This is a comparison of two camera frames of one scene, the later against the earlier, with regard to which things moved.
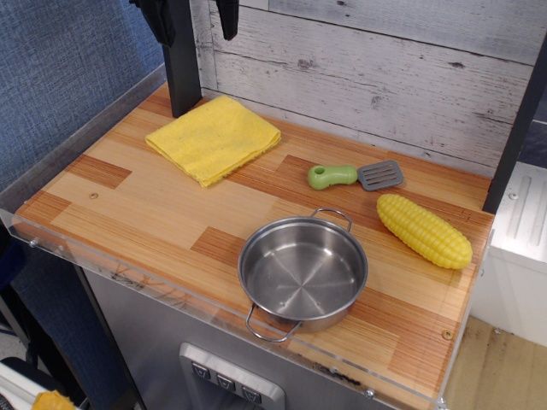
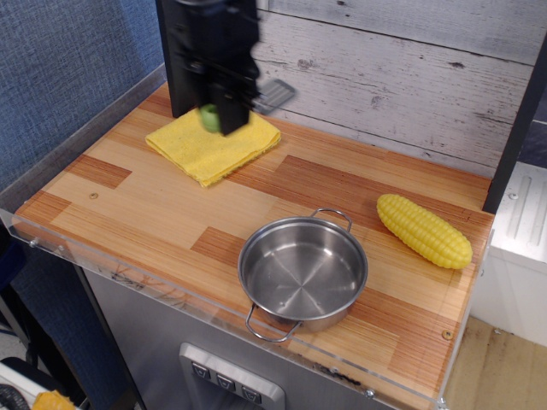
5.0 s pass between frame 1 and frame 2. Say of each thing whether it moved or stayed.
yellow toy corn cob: stayed
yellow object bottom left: stayed
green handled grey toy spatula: moved
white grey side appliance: stayed
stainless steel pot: stayed
